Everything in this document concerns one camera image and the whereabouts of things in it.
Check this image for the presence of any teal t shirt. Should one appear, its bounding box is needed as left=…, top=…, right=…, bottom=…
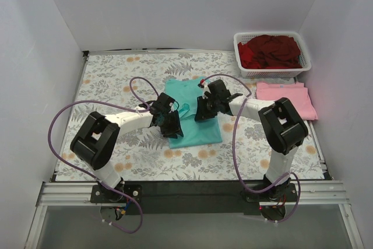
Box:
left=165, top=79, right=222, bottom=149

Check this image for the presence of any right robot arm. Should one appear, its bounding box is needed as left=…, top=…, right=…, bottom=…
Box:
left=195, top=94, right=308, bottom=201

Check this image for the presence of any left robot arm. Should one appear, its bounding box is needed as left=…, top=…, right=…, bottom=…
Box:
left=70, top=108, right=184, bottom=202

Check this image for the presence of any floral table cloth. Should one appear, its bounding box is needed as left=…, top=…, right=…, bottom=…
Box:
left=55, top=51, right=326, bottom=182

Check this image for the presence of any bright red t shirt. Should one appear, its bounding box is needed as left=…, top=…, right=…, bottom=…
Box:
left=238, top=43, right=257, bottom=69

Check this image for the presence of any folded pink t shirt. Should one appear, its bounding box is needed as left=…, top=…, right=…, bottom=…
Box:
left=255, top=82, right=318, bottom=121

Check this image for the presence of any dark red t shirt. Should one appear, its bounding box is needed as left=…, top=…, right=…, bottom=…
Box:
left=247, top=34, right=302, bottom=69

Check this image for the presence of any white plastic laundry basket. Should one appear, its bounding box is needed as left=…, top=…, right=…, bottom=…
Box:
left=233, top=31, right=312, bottom=78

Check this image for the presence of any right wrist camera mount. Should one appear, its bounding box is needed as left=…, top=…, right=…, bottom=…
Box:
left=198, top=79, right=242, bottom=102

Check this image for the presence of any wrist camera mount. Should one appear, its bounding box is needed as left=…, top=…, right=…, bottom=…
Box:
left=149, top=92, right=176, bottom=114
left=198, top=79, right=242, bottom=102

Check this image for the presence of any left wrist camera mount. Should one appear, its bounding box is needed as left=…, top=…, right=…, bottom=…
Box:
left=149, top=92, right=176, bottom=114

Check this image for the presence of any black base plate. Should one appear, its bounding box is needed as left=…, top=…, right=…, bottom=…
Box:
left=90, top=180, right=300, bottom=216

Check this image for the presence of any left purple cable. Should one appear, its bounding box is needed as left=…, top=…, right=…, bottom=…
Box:
left=48, top=76, right=144, bottom=234

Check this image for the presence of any aluminium front rail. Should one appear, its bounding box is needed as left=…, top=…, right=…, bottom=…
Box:
left=38, top=180, right=350, bottom=205

